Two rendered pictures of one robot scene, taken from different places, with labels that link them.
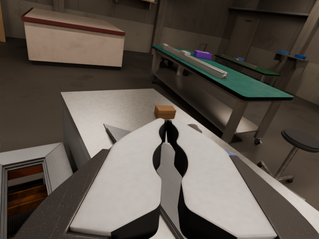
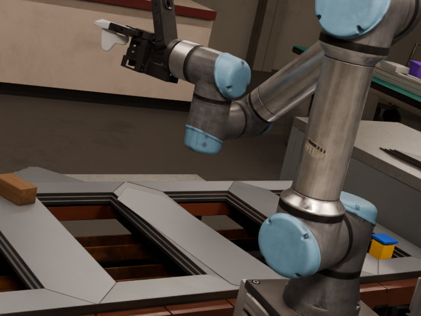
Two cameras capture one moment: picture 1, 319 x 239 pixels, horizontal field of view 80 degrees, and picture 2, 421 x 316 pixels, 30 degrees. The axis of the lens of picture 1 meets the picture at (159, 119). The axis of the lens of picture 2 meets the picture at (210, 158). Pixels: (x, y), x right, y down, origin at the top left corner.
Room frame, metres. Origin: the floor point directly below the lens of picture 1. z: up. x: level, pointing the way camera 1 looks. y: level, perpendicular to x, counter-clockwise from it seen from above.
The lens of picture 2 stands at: (-2.14, 0.70, 1.69)
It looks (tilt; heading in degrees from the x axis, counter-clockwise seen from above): 16 degrees down; 3
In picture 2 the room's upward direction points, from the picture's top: 12 degrees clockwise
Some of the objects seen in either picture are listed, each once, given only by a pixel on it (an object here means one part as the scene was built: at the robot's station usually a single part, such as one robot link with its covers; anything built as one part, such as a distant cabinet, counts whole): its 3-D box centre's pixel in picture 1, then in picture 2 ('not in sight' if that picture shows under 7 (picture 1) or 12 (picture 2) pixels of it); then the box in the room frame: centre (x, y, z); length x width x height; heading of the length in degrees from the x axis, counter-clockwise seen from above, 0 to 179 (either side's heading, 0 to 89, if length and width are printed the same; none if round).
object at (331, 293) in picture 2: not in sight; (326, 281); (-0.72, 0.50, 1.09); 0.15 x 0.15 x 0.10
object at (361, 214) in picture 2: not in sight; (339, 227); (-0.72, 0.50, 1.20); 0.13 x 0.12 x 0.14; 147
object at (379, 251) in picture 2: not in sight; (375, 269); (0.21, 0.23, 0.78); 0.05 x 0.05 x 0.19; 39
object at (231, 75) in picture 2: not in sight; (218, 73); (-0.68, 0.79, 1.43); 0.11 x 0.08 x 0.09; 57
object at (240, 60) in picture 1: (241, 72); not in sight; (6.62, -2.33, 0.39); 2.13 x 0.85 x 0.77; 33
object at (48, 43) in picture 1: (74, 37); (59, 21); (5.64, 2.86, 0.49); 2.65 x 2.11 x 0.98; 31
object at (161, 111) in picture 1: (164, 112); not in sight; (0.92, -0.02, 1.07); 0.10 x 0.06 x 0.05; 115
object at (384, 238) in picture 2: not in sight; (384, 241); (0.21, 0.23, 0.88); 0.06 x 0.06 x 0.02; 39
